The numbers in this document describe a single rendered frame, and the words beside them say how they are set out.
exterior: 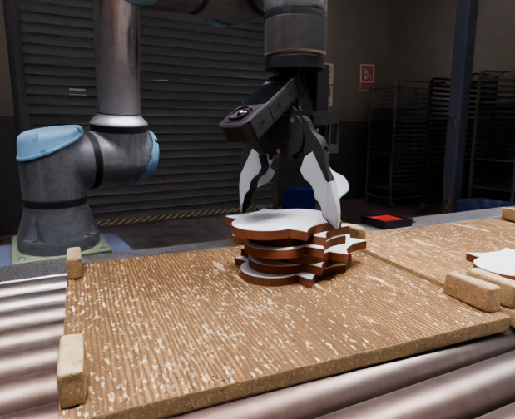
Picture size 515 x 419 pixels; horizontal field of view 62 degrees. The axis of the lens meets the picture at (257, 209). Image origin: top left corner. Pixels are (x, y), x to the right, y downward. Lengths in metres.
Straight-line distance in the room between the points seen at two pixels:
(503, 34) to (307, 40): 6.04
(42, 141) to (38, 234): 0.17
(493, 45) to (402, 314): 6.18
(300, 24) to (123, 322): 0.37
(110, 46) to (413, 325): 0.72
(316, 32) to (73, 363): 0.41
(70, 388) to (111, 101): 0.67
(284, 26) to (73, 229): 0.55
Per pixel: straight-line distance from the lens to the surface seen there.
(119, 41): 0.91
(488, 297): 0.49
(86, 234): 0.91
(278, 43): 0.52
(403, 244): 0.73
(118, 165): 0.90
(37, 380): 0.41
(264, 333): 0.40
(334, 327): 0.42
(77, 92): 5.14
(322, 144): 0.49
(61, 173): 0.86
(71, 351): 0.35
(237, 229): 0.49
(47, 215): 0.87
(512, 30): 6.47
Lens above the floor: 1.12
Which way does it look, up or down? 11 degrees down
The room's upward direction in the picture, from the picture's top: straight up
